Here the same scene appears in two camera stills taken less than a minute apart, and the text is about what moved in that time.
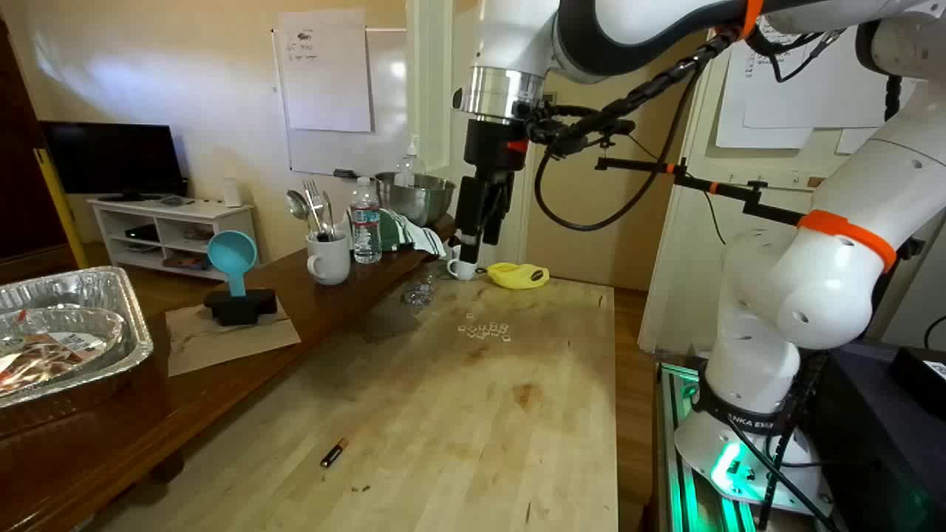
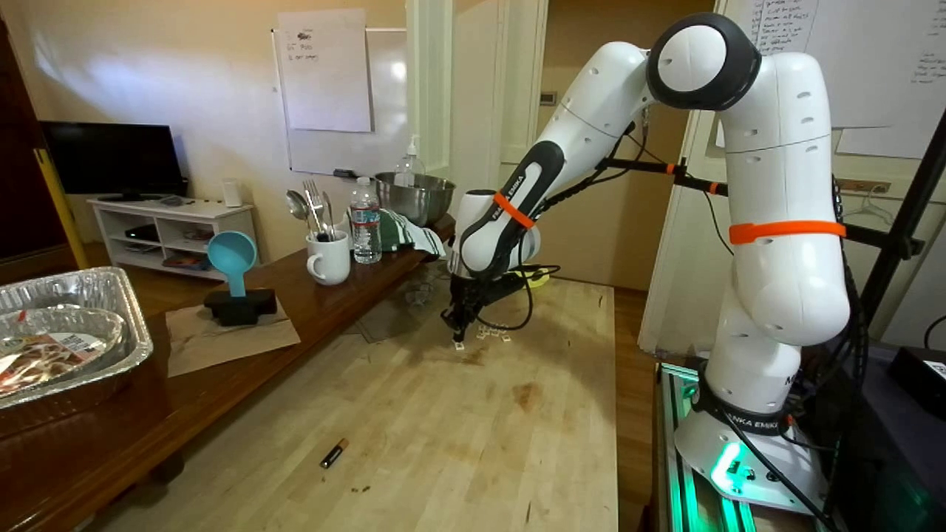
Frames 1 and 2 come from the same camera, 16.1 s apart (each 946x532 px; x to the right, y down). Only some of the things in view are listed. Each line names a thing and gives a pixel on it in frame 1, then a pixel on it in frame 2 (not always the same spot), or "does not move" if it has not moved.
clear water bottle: [366, 219] does not move
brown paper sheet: [197, 342] does not move
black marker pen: [331, 457] does not move
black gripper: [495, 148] to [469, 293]
